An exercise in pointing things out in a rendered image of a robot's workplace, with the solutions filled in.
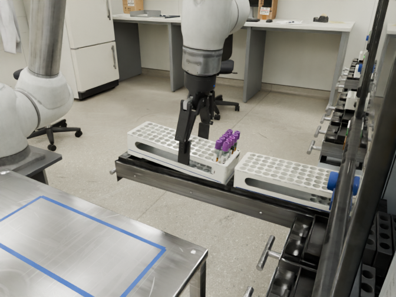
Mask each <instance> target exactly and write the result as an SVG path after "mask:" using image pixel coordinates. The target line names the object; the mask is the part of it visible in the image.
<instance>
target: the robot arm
mask: <svg viewBox="0 0 396 297"><path fill-rule="evenodd" d="M66 1H67V0H31V11H30V26H29V55H28V66H27V67H26V68H24V69H23V70H22V71H21V73H20V76H19V78H18V81H17V83H16V86H15V88H14V90H13V89H12V88H11V87H10V86H8V85H6V84H4V83H0V171H3V170H5V169H9V170H12V171H14V172H17V171H19V170H21V169H23V168H25V167H27V166H29V165H31V164H33V163H35V162H37V161H40V160H43V159H45V154H44V153H40V152H36V151H32V150H30V147H29V145H28V141H27V137H29V136H30V135H31V133H32V132H33V131H34V130H36V129H39V128H42V127H45V126H47V125H49V124H51V123H53V122H55V121H57V120H59V119H60V118H61V117H63V116H65V115H66V113H68V112H69V110H70V109H71V107H72V105H73V102H74V94H73V91H72V89H71V87H70V85H69V84H68V83H67V80H66V78H65V76H64V75H63V73H62V72H61V71H60V61H61V50H62V38H63V31H64V19H65V8H66ZM249 12H250V5H249V0H183V2H182V8H181V32H182V35H183V58H182V68H183V69H184V86H185V87H186V88H187V89H188V91H189V93H188V96H187V100H181V102H180V113H179V119H178V123H177V128H176V134H175V138H174V139H175V140H176V141H179V152H178V162H179V163H181V164H185V165H187V166H188V165H189V161H190V148H191V140H189V138H190V135H191V132H192V129H193V126H194V122H195V119H196V116H198V115H199V114H200V119H201V122H200V123H199V130H198V137H201V138H204V139H207V140H208V139H209V129H210V125H213V121H211V120H213V119H214V91H215V85H216V76H217V73H218V72H219V71H220V66H221V60H222V54H223V44H224V42H225V39H226V38H227V37H228V36H229V35H230V34H233V33H235V32H236V31H238V30H240V29H241V27H243V26H244V24H245V22H246V20H247V18H248V16H249ZM192 110H195V111H192Z"/></svg>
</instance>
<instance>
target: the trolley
mask: <svg viewBox="0 0 396 297"><path fill-rule="evenodd" d="M207 257H208V249H206V248H204V247H201V246H199V245H196V244H194V243H192V242H189V241H186V240H184V239H181V238H179V237H177V236H174V235H171V234H169V233H166V232H164V231H162V230H159V229H156V228H154V227H151V226H149V225H146V224H144V223H142V222H139V221H136V220H134V219H131V218H129V217H127V216H124V215H121V214H119V213H116V212H114V211H112V210H109V209H106V208H104V207H101V206H99V205H97V204H94V203H91V202H89V201H86V200H84V199H81V198H79V197H77V196H74V195H71V194H69V193H66V192H64V191H62V190H59V189H56V188H54V187H51V186H49V185H47V184H44V183H41V182H39V181H36V180H34V179H31V178H29V177H27V176H24V175H21V174H19V173H16V172H14V171H12V170H9V169H5V170H3V171H0V297H180V296H181V295H182V293H183V292H184V290H185V289H186V288H187V286H188V285H189V284H190V297H206V259H207Z"/></svg>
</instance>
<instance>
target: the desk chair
mask: <svg viewBox="0 0 396 297"><path fill-rule="evenodd" d="M232 47H233V34H230V35H229V36H228V37H227V38H226V39H225V42H224V44H223V54H222V60H221V66H220V71H219V72H218V73H217V76H219V74H231V73H232V74H237V72H232V71H233V68H234V61H233V60H229V58H230V57H231V56H232ZM217 105H233V106H235V111H239V110H240V106H239V103H236V102H231V101H223V98H222V95H218V96H217V97H215V92H214V112H215V113H216V114H215V115H214V119H215V120H220V115H219V114H220V112H219V109H218V107H217Z"/></svg>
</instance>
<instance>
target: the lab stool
mask: <svg viewBox="0 0 396 297"><path fill-rule="evenodd" d="M23 69H24V68H23ZM23 69H20V70H17V71H15V72H14V73H13V76H14V78H15V79H16V80H18V78H19V76H20V73H21V71H22V70H23ZM59 126H61V127H59ZM37 130H38V131H35V130H34V131H33V132H32V133H31V135H30V136H29V137H27V139H29V138H33V137H37V136H41V135H44V134H47V136H48V139H49V143H50V144H49V145H48V147H47V148H48V149H49V150H51V151H55V150H56V149H57V147H56V146H55V145H54V135H53V133H57V132H68V131H76V132H75V136H76V137H80V136H81V135H82V134H83V132H82V131H81V128H79V127H67V123H66V119H62V120H60V121H58V122H56V123H55V124H53V125H51V124H49V125H47V126H45V127H42V128H39V129H37Z"/></svg>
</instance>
